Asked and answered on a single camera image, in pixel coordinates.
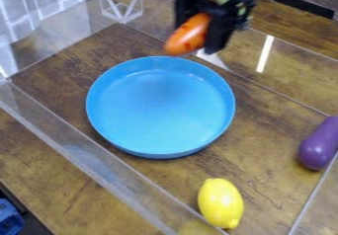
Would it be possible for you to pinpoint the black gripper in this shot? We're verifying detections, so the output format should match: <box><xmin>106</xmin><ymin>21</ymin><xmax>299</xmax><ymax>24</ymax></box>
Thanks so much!
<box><xmin>173</xmin><ymin>0</ymin><xmax>256</xmax><ymax>54</ymax></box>

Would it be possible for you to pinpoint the orange toy carrot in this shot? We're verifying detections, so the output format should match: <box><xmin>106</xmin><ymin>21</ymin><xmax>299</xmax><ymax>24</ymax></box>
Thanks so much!
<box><xmin>164</xmin><ymin>13</ymin><xmax>211</xmax><ymax>56</ymax></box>

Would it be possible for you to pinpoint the blue round plate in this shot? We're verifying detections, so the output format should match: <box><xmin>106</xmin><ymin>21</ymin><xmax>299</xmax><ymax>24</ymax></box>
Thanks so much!
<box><xmin>85</xmin><ymin>56</ymin><xmax>236</xmax><ymax>159</ymax></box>

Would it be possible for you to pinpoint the purple toy eggplant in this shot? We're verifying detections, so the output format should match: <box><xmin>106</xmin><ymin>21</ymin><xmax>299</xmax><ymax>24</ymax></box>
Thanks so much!
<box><xmin>296</xmin><ymin>116</ymin><xmax>338</xmax><ymax>171</ymax></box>

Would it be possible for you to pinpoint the yellow toy lemon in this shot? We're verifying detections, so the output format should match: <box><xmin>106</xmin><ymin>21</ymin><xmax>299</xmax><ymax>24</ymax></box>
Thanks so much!
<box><xmin>197</xmin><ymin>178</ymin><xmax>244</xmax><ymax>229</ymax></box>

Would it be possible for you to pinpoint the blue object at corner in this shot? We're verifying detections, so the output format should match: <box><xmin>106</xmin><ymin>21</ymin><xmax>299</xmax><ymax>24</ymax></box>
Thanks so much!
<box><xmin>0</xmin><ymin>198</ymin><xmax>24</xmax><ymax>235</ymax></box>

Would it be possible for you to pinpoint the clear acrylic enclosure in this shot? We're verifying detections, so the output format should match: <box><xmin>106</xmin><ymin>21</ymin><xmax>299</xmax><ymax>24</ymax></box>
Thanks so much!
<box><xmin>0</xmin><ymin>0</ymin><xmax>338</xmax><ymax>235</ymax></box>

